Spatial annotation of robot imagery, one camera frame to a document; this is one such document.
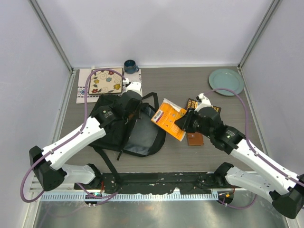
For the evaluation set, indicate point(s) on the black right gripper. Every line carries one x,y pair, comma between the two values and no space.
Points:
185,122

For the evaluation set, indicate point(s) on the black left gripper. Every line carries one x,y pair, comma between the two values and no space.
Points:
137,116

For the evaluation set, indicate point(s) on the orange paperback book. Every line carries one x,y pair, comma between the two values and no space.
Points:
166,116

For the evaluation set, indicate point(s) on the black comic cover book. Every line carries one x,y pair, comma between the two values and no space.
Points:
192,103

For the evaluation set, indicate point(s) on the black fabric backpack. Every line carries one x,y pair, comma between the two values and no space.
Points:
141,139

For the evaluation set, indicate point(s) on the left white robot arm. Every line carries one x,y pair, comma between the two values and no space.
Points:
49,163

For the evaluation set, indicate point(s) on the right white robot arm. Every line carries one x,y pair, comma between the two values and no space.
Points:
284,189

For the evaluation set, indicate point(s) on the brown leather wallet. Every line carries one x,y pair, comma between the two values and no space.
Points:
195,139

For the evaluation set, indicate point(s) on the square floral ceramic plate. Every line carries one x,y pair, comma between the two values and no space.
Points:
105,82

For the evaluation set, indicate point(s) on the blue ceramic mug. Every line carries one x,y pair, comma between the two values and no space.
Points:
130,66

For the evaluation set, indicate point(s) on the round teal plate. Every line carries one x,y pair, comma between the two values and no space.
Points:
228,79

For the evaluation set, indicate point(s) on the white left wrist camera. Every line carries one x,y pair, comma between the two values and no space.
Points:
132,86

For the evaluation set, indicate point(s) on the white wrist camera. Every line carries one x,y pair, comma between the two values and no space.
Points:
132,86
202,102

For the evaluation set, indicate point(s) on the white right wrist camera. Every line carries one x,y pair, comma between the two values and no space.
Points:
202,102

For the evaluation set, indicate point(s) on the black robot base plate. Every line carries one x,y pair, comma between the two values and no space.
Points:
159,183

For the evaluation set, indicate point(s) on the white slotted cable duct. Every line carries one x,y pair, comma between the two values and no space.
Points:
175,196

